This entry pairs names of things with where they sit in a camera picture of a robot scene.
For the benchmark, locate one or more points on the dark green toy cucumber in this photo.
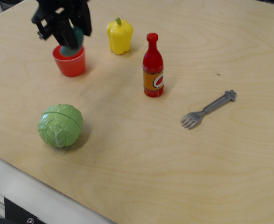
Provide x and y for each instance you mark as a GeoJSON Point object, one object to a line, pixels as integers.
{"type": "Point", "coordinates": [66, 50]}

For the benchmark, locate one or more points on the green toy cabbage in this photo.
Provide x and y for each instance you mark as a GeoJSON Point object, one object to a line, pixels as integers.
{"type": "Point", "coordinates": [60, 125]}

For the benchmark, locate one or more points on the yellow toy bell pepper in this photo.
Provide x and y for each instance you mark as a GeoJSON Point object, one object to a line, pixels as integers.
{"type": "Point", "coordinates": [119, 33]}

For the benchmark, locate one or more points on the red toy ketchup bottle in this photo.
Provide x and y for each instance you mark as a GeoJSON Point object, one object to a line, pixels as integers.
{"type": "Point", "coordinates": [153, 68]}

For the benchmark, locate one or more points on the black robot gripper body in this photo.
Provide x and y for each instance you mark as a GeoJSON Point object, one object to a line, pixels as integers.
{"type": "Point", "coordinates": [57, 9]}

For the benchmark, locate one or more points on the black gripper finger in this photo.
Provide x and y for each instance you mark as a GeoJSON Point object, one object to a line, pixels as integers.
{"type": "Point", "coordinates": [81, 18]}
{"type": "Point", "coordinates": [63, 33]}

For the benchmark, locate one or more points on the black metal corner bracket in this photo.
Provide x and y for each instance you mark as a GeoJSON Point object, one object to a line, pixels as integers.
{"type": "Point", "coordinates": [18, 214]}

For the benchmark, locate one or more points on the grey plastic toy fork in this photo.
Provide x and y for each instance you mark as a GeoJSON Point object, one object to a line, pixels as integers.
{"type": "Point", "coordinates": [192, 119]}

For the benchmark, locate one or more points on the red plastic cup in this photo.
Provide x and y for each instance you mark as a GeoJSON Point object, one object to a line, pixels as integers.
{"type": "Point", "coordinates": [70, 66]}

